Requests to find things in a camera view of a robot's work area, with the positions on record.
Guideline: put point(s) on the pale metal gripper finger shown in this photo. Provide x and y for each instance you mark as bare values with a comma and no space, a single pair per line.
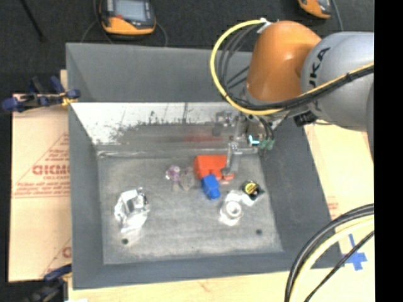
224,118
232,159

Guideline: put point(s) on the orange-red box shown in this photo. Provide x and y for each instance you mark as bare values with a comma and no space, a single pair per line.
209,165

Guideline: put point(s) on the blue block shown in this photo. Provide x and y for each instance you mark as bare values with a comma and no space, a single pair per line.
211,186

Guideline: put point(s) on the black and yellow round thing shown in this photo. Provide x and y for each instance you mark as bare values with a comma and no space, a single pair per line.
251,188

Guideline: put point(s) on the grey metal bin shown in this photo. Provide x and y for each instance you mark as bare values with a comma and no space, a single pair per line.
176,225

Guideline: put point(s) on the clear plastic packet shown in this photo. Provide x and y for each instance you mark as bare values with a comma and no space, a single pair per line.
130,209

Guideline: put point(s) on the brown cardboard board, red print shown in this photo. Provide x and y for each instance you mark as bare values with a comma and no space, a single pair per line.
37,200

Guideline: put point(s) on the black cylinder on white bracket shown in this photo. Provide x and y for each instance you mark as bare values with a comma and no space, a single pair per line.
304,118

